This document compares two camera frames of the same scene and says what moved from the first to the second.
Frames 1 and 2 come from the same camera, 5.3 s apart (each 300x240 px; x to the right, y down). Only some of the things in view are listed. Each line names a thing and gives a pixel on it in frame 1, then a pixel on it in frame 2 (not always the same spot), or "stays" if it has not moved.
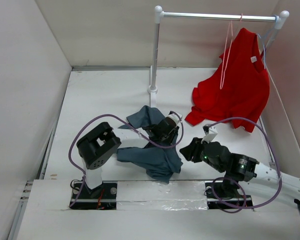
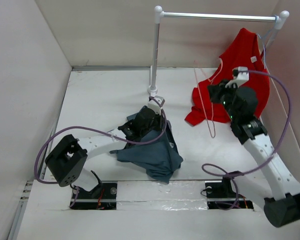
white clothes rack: [280, 20] stays
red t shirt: [238, 88] stays
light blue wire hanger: [263, 38] stays
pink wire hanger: [224, 64] to [213, 136]
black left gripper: [172, 134] to [159, 122]
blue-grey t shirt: [161, 161] stays
